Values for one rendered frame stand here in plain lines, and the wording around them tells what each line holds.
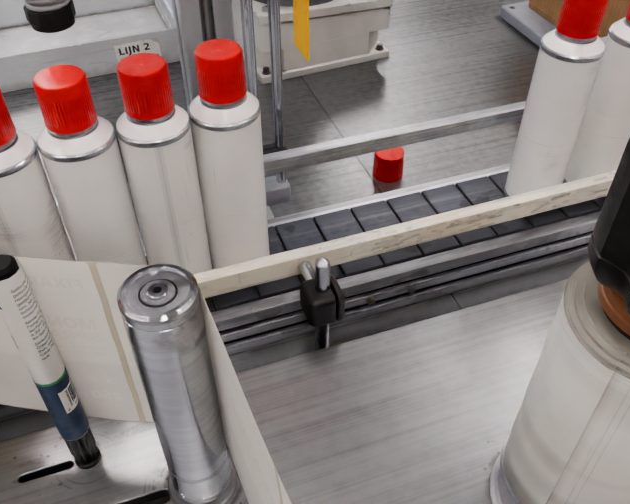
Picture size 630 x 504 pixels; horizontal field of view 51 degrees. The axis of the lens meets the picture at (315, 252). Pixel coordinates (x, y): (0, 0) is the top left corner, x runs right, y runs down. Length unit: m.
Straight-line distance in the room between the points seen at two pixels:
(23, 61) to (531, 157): 0.67
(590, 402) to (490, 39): 0.82
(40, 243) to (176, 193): 0.10
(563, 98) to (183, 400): 0.41
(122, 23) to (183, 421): 0.86
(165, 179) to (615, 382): 0.32
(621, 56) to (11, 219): 0.50
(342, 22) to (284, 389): 0.59
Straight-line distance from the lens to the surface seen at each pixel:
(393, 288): 0.60
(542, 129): 0.63
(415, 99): 0.92
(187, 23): 0.60
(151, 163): 0.48
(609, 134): 0.67
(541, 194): 0.64
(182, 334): 0.32
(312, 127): 0.85
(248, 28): 0.56
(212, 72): 0.46
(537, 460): 0.40
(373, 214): 0.64
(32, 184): 0.49
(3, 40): 1.15
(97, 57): 1.00
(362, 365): 0.52
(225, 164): 0.49
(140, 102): 0.46
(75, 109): 0.46
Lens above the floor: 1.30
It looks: 44 degrees down
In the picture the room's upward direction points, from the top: straight up
